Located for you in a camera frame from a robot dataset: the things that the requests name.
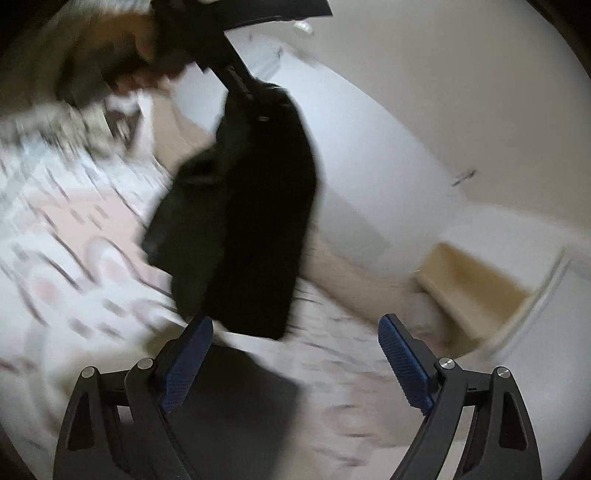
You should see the person's hand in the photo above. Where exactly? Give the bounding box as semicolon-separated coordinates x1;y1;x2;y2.
56;12;193;108

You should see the pile of unfolded clothes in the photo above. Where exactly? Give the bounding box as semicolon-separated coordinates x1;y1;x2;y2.
1;98;143;159

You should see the beige fluffy blanket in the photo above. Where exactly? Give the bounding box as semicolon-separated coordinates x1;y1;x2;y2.
152;93;411;321

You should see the wooden wall shelf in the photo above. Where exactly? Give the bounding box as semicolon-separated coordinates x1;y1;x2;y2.
415;243;566;357

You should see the cartoon print bed sheet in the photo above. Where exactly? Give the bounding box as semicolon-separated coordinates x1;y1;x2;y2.
1;139;423;479

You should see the black garment grey waistband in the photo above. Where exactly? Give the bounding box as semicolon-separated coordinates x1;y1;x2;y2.
141;83;318;340

